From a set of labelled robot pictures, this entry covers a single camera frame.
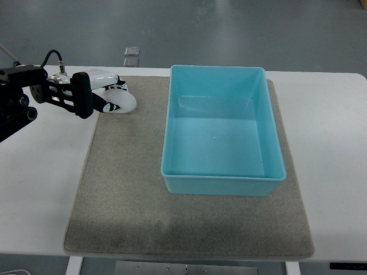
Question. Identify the grey felt mat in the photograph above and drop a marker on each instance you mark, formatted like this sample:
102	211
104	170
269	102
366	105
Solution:
122	206

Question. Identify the blue plastic box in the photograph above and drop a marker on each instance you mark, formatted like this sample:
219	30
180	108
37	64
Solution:
221	136

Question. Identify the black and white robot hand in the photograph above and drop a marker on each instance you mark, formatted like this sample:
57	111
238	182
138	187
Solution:
74	93

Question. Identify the lower floor socket plate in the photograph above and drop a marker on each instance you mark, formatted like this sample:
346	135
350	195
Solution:
131	62

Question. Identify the floor socket plate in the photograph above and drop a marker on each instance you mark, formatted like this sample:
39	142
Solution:
131	62
132	51

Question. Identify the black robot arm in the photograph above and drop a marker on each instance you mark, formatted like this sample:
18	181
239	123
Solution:
16	112

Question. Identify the white table leg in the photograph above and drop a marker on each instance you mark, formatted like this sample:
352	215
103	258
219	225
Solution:
292	268
74	265

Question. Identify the metal table frame plate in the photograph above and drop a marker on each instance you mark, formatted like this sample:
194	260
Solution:
128	267

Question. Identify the white plush toy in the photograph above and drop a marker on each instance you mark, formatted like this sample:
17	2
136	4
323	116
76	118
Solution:
114	99

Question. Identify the white table leg left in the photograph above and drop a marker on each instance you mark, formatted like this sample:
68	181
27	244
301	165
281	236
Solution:
74	265

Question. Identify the black table control panel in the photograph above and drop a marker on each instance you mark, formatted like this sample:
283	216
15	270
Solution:
348	266

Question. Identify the upper floor socket plate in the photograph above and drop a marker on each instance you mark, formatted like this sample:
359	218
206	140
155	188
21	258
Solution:
132	51

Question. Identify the white table leg right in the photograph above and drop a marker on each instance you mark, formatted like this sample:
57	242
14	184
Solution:
292	268

